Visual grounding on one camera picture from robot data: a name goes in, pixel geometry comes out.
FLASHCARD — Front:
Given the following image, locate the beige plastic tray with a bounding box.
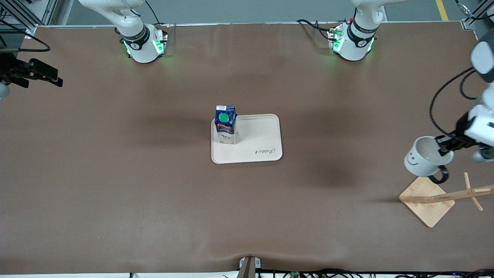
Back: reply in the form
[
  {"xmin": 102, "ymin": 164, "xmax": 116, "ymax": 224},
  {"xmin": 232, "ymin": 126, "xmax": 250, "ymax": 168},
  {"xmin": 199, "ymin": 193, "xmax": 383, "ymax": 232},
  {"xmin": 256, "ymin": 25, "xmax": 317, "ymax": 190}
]
[{"xmin": 211, "ymin": 114, "xmax": 283, "ymax": 164}]

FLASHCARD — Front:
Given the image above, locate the brown table mat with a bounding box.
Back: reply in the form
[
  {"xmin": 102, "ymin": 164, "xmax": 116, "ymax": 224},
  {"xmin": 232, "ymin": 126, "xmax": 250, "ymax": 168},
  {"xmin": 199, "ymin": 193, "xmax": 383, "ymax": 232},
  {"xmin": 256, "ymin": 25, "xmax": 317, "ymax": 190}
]
[{"xmin": 0, "ymin": 22, "xmax": 494, "ymax": 275}]

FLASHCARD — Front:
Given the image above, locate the aluminium frame post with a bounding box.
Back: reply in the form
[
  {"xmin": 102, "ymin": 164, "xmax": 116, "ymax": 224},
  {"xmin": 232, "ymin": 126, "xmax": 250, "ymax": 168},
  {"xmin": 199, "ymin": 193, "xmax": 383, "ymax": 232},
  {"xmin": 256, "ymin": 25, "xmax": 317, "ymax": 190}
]
[
  {"xmin": 0, "ymin": 0, "xmax": 58, "ymax": 36},
  {"xmin": 455, "ymin": 0, "xmax": 494, "ymax": 41}
]

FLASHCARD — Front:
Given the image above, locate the blue milk carton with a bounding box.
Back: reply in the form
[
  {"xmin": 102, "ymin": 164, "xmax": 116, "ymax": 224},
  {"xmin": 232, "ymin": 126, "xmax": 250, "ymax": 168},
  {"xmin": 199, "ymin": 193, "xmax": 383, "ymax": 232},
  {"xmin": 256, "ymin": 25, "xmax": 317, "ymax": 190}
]
[{"xmin": 215, "ymin": 105, "xmax": 237, "ymax": 145}]

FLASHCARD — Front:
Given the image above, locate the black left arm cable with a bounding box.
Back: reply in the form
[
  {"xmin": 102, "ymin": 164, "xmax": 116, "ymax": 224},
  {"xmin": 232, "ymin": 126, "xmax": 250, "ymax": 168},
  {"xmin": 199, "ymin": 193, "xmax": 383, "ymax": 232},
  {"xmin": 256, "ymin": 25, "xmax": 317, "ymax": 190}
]
[{"xmin": 430, "ymin": 66, "xmax": 480, "ymax": 138}]

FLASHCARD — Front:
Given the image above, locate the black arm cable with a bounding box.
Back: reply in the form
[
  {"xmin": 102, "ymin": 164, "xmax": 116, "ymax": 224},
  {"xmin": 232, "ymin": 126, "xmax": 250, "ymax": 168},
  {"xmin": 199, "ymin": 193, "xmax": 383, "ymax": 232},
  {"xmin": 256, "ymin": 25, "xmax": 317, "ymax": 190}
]
[
  {"xmin": 0, "ymin": 27, "xmax": 51, "ymax": 53},
  {"xmin": 430, "ymin": 66, "xmax": 480, "ymax": 138}
]

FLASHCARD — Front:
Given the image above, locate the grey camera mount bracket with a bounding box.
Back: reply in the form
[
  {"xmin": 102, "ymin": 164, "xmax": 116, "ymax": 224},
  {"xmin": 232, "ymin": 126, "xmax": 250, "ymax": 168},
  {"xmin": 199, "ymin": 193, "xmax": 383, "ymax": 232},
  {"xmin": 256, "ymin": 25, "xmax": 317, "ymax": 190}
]
[{"xmin": 239, "ymin": 256, "xmax": 262, "ymax": 278}]

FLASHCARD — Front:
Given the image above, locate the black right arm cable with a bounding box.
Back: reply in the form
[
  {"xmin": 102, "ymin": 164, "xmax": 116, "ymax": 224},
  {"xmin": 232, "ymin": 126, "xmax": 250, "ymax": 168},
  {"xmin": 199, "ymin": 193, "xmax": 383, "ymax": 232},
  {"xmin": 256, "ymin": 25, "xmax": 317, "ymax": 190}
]
[{"xmin": 0, "ymin": 27, "xmax": 51, "ymax": 53}]

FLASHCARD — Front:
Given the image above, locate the white smiley mug black handle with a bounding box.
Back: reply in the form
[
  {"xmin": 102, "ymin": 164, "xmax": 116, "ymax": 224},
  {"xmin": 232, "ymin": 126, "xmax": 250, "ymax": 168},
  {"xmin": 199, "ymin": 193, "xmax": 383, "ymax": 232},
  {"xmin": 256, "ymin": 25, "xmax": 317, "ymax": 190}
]
[{"xmin": 404, "ymin": 136, "xmax": 454, "ymax": 184}]

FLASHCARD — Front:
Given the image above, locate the black left base cable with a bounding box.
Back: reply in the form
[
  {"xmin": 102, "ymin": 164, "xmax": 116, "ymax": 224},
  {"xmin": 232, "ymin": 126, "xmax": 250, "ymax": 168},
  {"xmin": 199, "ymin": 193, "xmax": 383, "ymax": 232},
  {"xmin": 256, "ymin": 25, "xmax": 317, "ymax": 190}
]
[{"xmin": 296, "ymin": 19, "xmax": 337, "ymax": 41}]

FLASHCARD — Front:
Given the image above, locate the black base cable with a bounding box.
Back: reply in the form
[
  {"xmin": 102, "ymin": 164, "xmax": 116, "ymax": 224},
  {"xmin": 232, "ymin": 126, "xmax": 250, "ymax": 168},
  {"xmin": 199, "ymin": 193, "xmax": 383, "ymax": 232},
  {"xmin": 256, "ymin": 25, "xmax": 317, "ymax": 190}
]
[
  {"xmin": 145, "ymin": 0, "xmax": 171, "ymax": 28},
  {"xmin": 296, "ymin": 19, "xmax": 337, "ymax": 41}
]

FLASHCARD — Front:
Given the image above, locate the wooden cup rack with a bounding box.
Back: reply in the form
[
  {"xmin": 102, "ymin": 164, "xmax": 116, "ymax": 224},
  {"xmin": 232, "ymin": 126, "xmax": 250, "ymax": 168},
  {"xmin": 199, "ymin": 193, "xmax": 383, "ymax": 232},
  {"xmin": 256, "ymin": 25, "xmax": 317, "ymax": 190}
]
[{"xmin": 398, "ymin": 172, "xmax": 494, "ymax": 228}]

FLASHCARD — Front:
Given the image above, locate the black right base cable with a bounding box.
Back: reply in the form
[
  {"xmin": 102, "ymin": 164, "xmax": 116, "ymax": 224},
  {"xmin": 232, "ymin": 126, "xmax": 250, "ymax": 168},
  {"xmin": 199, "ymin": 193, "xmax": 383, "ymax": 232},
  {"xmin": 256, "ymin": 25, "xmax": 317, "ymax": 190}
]
[{"xmin": 145, "ymin": 0, "xmax": 171, "ymax": 28}]

